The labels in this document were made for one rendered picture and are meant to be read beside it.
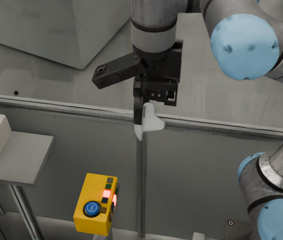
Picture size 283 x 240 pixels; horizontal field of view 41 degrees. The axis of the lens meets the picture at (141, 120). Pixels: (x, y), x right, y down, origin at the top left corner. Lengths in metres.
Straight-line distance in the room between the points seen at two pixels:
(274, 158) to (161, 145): 0.68
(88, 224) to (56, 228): 1.22
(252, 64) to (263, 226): 0.53
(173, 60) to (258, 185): 0.47
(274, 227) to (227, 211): 1.01
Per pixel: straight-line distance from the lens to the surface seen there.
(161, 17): 0.59
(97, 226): 1.16
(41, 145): 1.61
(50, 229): 2.38
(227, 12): 0.50
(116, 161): 1.71
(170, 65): 0.67
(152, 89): 0.68
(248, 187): 1.03
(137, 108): 0.70
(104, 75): 0.70
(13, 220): 2.46
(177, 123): 1.45
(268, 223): 0.95
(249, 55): 0.48
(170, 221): 2.08
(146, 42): 0.62
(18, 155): 1.60
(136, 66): 0.67
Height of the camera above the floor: 2.06
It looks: 47 degrees down
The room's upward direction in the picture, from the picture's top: straight up
